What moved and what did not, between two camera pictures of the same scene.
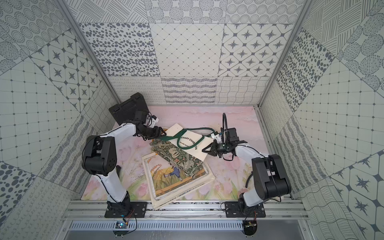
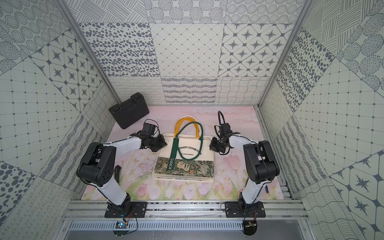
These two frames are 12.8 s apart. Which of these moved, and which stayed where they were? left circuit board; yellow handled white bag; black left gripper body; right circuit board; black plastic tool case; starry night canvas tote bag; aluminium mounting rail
Moved: starry night canvas tote bag; yellow handled white bag; black left gripper body
Stayed: right circuit board; left circuit board; aluminium mounting rail; black plastic tool case
